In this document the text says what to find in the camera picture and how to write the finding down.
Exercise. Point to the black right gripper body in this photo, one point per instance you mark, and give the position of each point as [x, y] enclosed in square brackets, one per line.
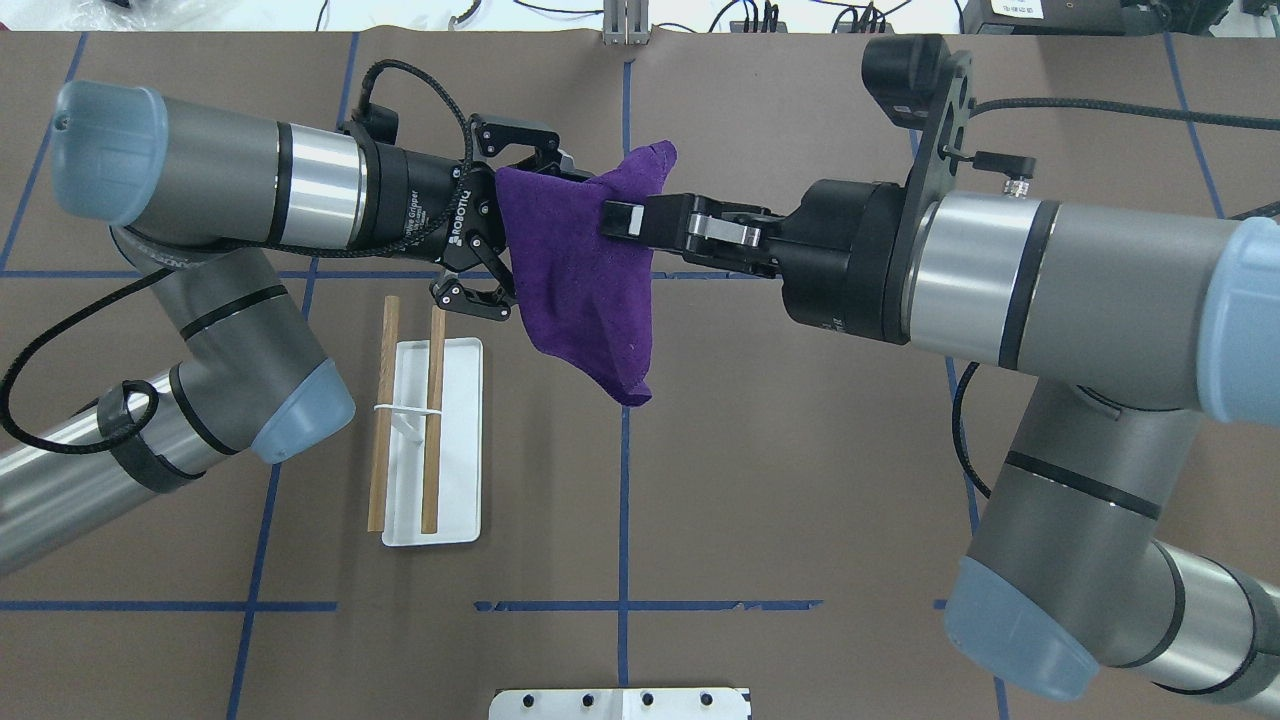
[845, 255]

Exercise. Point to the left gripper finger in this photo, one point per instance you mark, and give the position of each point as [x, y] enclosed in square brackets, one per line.
[450, 294]
[493, 135]

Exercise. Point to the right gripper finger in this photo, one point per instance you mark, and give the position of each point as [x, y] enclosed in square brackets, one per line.
[658, 220]

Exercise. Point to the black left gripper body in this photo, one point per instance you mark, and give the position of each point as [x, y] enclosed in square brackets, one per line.
[422, 203]

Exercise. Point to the purple towel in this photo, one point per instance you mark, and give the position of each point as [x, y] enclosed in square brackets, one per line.
[584, 297]

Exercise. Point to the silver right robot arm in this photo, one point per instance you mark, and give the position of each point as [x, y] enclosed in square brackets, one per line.
[1136, 325]

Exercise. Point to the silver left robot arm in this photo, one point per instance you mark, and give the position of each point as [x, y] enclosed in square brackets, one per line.
[194, 198]

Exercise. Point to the white towel rack with wooden bars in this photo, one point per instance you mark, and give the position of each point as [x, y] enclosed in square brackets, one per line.
[426, 483]

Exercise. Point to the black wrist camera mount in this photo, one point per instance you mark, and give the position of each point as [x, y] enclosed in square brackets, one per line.
[920, 84]

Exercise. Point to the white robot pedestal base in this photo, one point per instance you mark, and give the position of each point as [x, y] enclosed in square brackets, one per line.
[623, 703]

